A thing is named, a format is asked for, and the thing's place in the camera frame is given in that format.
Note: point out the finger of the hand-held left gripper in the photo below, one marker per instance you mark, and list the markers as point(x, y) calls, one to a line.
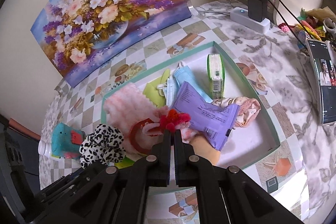
point(65, 182)

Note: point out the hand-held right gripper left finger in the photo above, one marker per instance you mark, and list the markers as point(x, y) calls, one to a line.
point(168, 161)

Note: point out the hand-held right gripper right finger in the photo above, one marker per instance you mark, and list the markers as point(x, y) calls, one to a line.
point(179, 161)

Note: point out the beige round sponge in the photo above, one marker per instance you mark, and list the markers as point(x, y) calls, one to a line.
point(207, 153)

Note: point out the leopard print scrunchie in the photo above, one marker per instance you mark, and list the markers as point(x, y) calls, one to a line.
point(102, 145)

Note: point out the purple plastic packet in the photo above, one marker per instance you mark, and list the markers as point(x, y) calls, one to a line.
point(202, 113)

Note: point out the pink fluffy cloth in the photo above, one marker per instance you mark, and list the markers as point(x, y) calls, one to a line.
point(126, 108)

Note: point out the blue white face mask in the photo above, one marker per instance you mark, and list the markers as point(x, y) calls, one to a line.
point(172, 92)

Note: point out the lime green cloth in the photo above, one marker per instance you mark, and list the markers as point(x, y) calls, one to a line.
point(153, 94)

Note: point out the white box with teal rim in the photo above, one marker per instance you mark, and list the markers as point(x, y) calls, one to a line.
point(252, 140)

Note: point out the light blue plastic packet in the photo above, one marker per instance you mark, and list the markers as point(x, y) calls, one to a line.
point(189, 79)

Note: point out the pink floral cloth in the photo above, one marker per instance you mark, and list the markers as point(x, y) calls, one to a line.
point(249, 108)

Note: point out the green tissue pack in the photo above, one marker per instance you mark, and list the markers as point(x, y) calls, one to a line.
point(216, 74)

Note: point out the white plastic bottle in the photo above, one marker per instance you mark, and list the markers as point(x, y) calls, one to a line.
point(44, 149)

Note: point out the teal cloth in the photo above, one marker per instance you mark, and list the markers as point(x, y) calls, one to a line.
point(63, 140)

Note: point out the grey floral tablecloth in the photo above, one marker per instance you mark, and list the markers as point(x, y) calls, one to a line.
point(288, 82)

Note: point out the white power strip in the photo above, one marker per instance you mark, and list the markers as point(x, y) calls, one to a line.
point(241, 15)

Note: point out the smartphone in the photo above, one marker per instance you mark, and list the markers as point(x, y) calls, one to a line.
point(325, 98)

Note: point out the flower painting canvas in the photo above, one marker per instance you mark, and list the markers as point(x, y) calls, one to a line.
point(105, 11)

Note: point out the pile of colourful clutter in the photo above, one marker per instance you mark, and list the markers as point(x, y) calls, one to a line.
point(309, 29)

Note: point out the reddish brown curved rail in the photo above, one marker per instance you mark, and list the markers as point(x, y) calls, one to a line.
point(23, 128)

